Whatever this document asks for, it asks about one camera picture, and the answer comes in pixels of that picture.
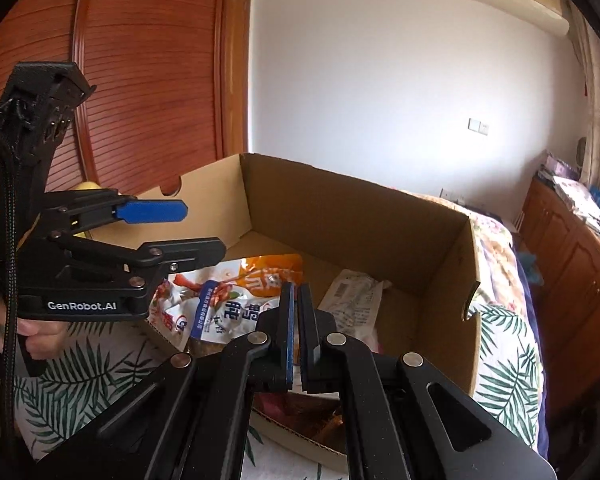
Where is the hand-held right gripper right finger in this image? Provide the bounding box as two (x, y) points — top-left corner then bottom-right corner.
(298, 284), (557, 480)

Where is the leaf-print bed sheet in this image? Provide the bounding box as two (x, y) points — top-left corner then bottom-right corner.
(0, 301), (546, 480)

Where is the beige curtain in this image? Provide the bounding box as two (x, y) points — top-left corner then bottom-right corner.
(565, 0), (600, 186)

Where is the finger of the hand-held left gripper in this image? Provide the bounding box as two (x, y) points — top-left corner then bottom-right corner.
(45, 190), (188, 233)
(50, 232), (227, 288)

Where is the black braided cable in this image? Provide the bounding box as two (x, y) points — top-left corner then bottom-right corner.
(0, 127), (23, 466)

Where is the orange white snack packet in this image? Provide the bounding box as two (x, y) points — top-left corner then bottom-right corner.
(150, 254), (304, 351)

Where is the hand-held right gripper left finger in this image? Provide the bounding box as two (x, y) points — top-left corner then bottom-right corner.
(27, 282), (298, 480)

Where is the person's left hand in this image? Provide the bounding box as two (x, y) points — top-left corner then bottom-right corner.
(0, 306), (68, 362)

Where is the wooden cabinet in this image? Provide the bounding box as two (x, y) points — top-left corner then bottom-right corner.
(517, 177), (600, 411)

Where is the brown glossy snack packet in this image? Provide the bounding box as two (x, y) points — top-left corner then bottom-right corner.
(252, 392), (348, 453)

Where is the wooden wardrobe door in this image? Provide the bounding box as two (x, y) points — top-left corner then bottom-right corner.
(0, 0), (253, 201)

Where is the white printed snack packet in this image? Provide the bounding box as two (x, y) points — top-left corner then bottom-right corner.
(317, 269), (393, 342)

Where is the cardboard box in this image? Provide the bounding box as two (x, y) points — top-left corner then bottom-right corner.
(130, 152), (482, 461)

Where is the purple box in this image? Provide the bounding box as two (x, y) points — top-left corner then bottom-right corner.
(544, 154), (575, 175)

